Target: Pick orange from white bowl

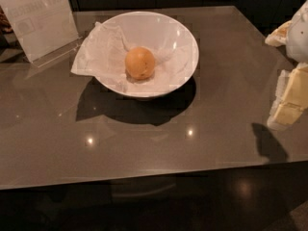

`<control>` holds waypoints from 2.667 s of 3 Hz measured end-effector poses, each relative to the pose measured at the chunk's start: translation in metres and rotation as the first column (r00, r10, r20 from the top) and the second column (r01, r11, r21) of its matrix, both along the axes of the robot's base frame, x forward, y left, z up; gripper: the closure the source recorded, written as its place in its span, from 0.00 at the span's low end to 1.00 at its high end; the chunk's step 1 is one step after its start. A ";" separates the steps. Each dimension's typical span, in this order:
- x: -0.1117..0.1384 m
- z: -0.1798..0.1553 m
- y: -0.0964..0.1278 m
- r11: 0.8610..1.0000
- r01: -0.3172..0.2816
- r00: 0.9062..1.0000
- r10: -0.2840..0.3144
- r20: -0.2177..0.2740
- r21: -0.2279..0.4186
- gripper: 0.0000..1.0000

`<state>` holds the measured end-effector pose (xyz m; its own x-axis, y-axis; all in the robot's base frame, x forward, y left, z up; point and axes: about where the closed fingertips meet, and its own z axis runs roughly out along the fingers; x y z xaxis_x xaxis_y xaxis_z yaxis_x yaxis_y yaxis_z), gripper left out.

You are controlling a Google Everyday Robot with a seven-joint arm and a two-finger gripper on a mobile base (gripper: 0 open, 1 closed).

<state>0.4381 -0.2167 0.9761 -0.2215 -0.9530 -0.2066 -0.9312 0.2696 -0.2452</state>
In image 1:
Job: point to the orange fruit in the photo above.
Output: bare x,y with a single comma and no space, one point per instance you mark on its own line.
140,63

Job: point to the white bowl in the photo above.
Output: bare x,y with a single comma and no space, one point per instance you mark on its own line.
154,32

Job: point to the clear acrylic sign holder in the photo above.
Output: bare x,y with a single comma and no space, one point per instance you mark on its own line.
45,29

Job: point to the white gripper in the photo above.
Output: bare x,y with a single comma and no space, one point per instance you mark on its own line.
298,38

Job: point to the white paper napkin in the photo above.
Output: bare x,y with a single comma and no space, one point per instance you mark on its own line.
102,52

